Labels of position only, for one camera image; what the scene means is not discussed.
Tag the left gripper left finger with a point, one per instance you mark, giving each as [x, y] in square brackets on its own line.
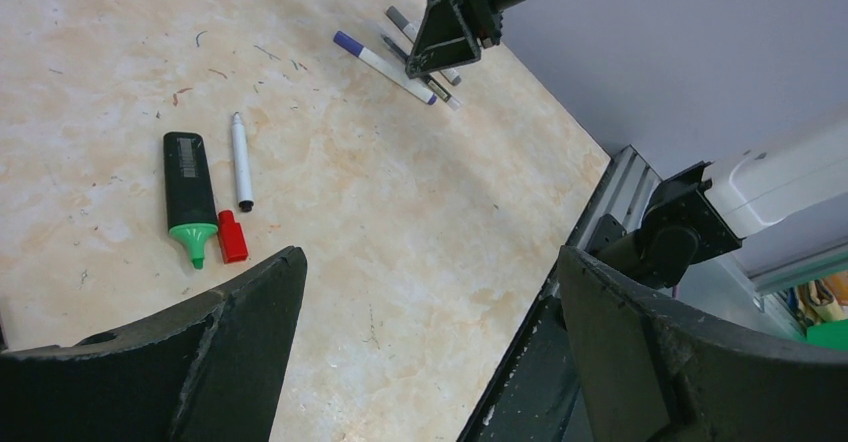
[210, 368]

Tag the black thin pen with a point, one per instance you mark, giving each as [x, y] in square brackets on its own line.
[439, 89]

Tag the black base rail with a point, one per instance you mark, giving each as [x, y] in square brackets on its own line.
[534, 392]

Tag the black green highlighter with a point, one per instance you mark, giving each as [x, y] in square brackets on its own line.
[189, 199]

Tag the red pen cap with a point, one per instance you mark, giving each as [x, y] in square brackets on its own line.
[231, 238]

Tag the white pen with clip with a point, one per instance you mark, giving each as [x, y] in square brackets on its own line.
[385, 68]

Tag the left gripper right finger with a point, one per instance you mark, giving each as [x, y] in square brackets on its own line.
[652, 368]

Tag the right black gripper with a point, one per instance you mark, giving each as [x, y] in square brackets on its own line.
[453, 33]

